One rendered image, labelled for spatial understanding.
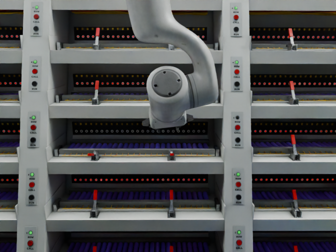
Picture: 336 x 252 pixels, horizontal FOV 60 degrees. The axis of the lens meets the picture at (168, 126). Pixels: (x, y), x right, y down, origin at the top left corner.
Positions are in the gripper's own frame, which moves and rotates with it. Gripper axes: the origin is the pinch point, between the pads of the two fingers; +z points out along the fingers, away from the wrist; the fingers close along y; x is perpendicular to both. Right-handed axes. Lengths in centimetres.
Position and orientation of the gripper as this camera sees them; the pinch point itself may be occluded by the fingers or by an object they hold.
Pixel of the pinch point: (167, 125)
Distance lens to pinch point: 88.4
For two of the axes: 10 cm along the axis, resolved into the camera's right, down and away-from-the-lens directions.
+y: -9.9, 1.2, -0.3
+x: 1.2, 9.6, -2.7
